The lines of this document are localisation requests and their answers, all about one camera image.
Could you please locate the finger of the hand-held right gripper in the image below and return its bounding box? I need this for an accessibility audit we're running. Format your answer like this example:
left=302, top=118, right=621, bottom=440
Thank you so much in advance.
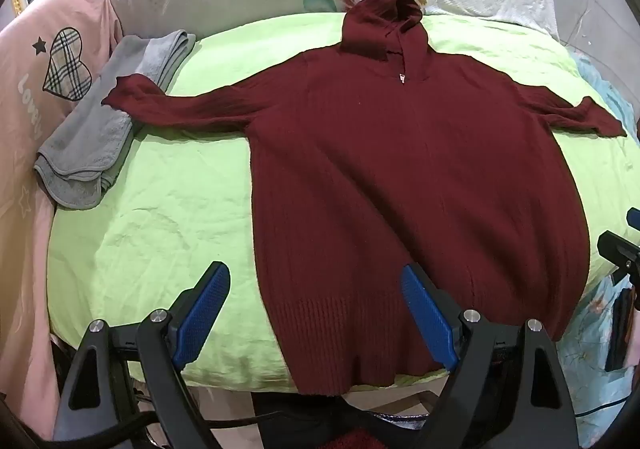
left=597, top=208, right=640, bottom=287

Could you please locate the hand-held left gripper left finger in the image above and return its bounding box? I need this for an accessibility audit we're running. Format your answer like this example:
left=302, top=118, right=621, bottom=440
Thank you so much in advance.
left=52, top=260, right=232, bottom=449

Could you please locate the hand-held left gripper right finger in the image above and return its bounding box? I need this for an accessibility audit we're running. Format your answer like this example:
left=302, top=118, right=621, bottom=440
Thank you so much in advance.
left=401, top=263, right=584, bottom=449

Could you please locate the maroon hooded sweater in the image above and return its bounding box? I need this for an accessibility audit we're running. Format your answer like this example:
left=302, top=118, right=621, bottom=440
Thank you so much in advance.
left=101, top=0, right=628, bottom=397

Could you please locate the black flat object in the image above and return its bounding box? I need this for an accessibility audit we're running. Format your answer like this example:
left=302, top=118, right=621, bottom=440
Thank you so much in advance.
left=605, top=279, right=638, bottom=373

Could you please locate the light green bed sheet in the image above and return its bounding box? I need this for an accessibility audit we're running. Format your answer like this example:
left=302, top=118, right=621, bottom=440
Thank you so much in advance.
left=46, top=11, right=640, bottom=391

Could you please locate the light blue floral sheet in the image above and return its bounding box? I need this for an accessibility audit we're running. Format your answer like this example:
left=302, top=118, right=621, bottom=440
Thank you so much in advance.
left=555, top=49, right=640, bottom=417

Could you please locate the grey towel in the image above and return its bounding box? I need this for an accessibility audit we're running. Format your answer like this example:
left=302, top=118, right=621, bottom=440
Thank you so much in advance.
left=34, top=30, right=197, bottom=208

